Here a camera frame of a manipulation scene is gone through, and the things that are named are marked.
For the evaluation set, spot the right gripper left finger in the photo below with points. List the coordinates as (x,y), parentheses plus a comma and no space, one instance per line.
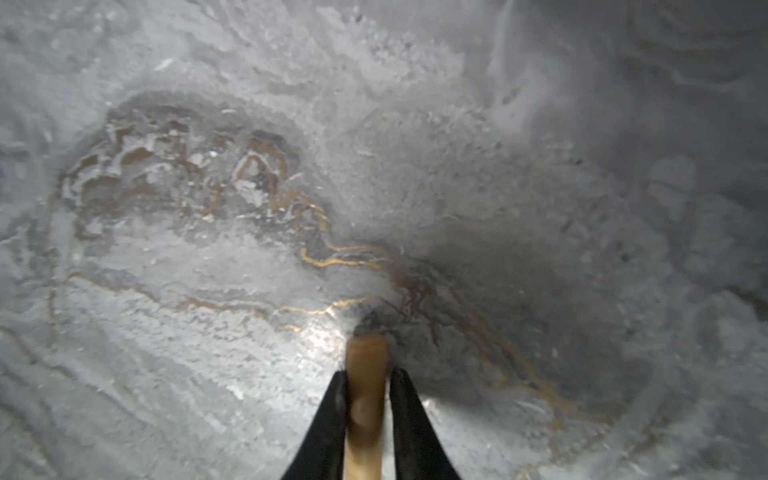
(322,451)

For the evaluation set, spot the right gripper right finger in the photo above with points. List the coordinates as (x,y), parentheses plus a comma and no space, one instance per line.
(418,453)

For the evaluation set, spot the orange pen cap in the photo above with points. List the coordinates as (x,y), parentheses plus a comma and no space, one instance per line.
(366,366)

